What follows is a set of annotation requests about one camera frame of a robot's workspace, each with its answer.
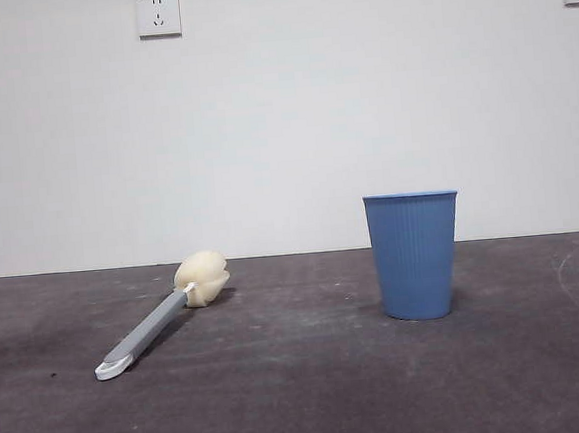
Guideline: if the grey-handled sponge cup brush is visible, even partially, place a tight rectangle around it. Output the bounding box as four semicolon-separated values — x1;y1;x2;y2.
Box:
85;248;239;382

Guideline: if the blue ribbed plastic cup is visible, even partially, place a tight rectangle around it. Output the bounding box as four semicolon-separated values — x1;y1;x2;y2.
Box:
361;187;468;325

